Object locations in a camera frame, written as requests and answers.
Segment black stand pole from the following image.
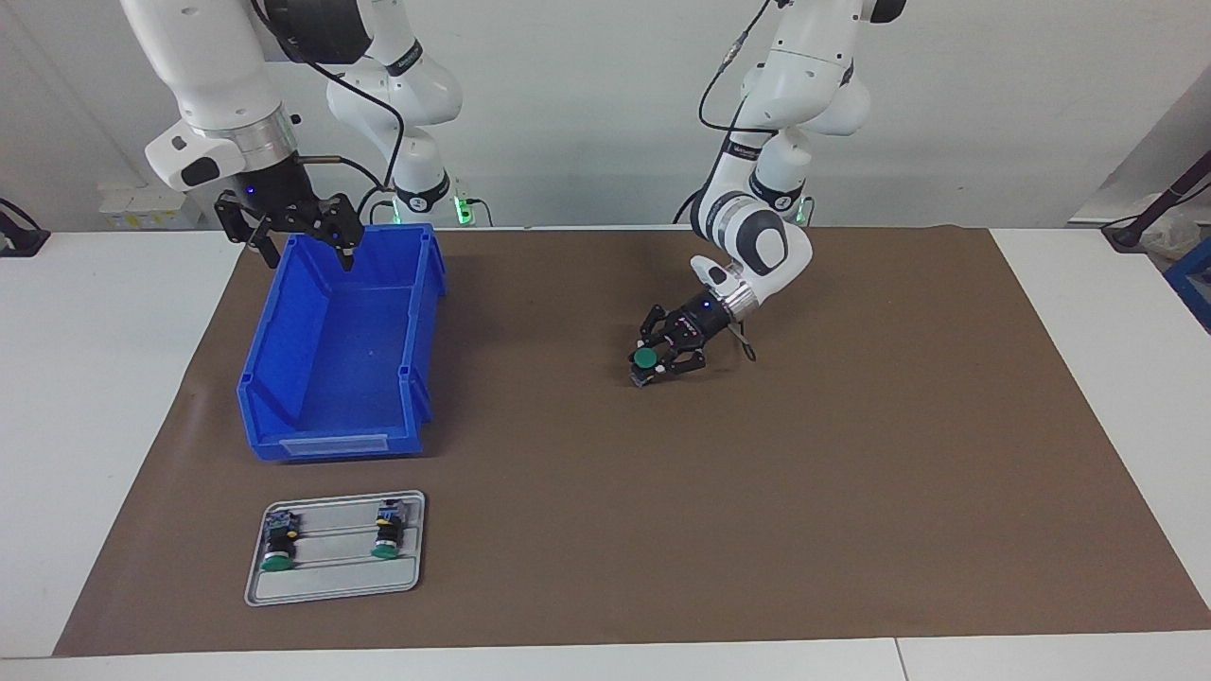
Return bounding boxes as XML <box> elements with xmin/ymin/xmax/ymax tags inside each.
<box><xmin>1105</xmin><ymin>151</ymin><xmax>1211</xmax><ymax>252</ymax></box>

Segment blue plastic storage bin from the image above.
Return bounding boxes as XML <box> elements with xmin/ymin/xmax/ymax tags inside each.
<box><xmin>237</xmin><ymin>223</ymin><xmax>448</xmax><ymax>463</ymax></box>

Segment black base cable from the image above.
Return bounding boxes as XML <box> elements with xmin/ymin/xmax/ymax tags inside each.
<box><xmin>354</xmin><ymin>183</ymin><xmax>398</xmax><ymax>226</ymax></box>

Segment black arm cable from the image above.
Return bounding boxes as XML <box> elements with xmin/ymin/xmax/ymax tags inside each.
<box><xmin>697</xmin><ymin>0</ymin><xmax>773</xmax><ymax>363</ymax></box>
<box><xmin>248</xmin><ymin>0</ymin><xmax>407</xmax><ymax>223</ymax></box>

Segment grey metal tray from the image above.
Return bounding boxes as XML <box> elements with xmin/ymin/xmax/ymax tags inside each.
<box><xmin>244</xmin><ymin>490</ymin><xmax>427</xmax><ymax>607</ymax></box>

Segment brown table mat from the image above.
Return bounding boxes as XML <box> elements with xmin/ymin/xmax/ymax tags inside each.
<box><xmin>52</xmin><ymin>225</ymin><xmax>1211</xmax><ymax>658</ymax></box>

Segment blue crate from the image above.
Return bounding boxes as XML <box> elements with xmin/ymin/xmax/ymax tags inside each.
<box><xmin>1164</xmin><ymin>236</ymin><xmax>1211</xmax><ymax>332</ymax></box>

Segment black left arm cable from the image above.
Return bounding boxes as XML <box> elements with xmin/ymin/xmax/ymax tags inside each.
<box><xmin>697</xmin><ymin>0</ymin><xmax>773</xmax><ymax>363</ymax></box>

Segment white cardboard boxes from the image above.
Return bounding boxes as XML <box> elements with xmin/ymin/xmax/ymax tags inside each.
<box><xmin>97</xmin><ymin>185</ymin><xmax>204</xmax><ymax>230</ymax></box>

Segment clear plastic bag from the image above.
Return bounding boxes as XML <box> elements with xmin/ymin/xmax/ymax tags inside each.
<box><xmin>1140</xmin><ymin>213</ymin><xmax>1204</xmax><ymax>261</ymax></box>

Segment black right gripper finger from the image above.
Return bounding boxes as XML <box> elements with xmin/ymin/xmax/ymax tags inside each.
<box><xmin>307</xmin><ymin>193</ymin><xmax>366</xmax><ymax>274</ymax></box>
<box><xmin>214</xmin><ymin>188</ymin><xmax>286</xmax><ymax>270</ymax></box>

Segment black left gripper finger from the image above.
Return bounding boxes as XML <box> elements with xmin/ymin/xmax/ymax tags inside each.
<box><xmin>654</xmin><ymin>344</ymin><xmax>710</xmax><ymax>378</ymax></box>
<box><xmin>638</xmin><ymin>302</ymin><xmax>685</xmax><ymax>347</ymax></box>

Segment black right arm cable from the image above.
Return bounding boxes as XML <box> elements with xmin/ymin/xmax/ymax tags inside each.
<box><xmin>248</xmin><ymin>0</ymin><xmax>407</xmax><ymax>223</ymax></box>

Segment black clamp mount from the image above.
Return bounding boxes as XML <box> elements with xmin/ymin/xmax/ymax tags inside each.
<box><xmin>0</xmin><ymin>199</ymin><xmax>50</xmax><ymax>258</ymax></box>

